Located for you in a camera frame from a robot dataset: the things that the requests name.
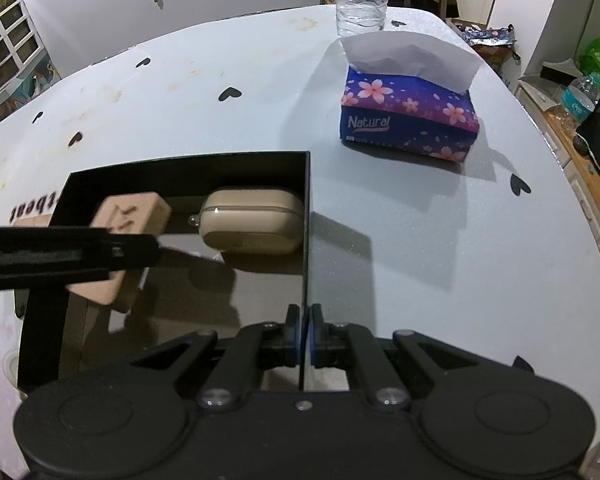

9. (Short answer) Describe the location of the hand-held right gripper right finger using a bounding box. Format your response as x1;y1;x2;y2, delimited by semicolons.
307;304;482;411

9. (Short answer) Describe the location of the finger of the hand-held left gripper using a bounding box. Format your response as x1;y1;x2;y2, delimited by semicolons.
0;226;162;295

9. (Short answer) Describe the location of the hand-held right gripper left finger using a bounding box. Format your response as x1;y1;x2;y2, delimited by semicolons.
127;304;301;411

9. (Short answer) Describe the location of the plain wooden block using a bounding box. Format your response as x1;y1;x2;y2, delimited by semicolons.
11;213;54;229

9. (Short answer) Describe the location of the carved wooden block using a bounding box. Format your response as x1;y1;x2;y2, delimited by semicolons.
70;192;172;314

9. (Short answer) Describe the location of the black box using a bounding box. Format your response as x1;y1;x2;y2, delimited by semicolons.
17;150;314;396

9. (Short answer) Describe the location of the beige earbud case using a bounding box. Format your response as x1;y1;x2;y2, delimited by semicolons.
189;187;306;256

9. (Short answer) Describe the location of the white framed glass cabinet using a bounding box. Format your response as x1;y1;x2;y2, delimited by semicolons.
0;0;49;106

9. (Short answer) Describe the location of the purple floral tissue pack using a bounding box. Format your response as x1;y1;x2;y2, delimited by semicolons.
339;31;481;163

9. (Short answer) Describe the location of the cardboard box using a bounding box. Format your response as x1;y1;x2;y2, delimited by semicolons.
472;42;514;79

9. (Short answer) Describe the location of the clear bottle blue label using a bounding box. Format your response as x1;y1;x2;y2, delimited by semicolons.
562;74;600;123

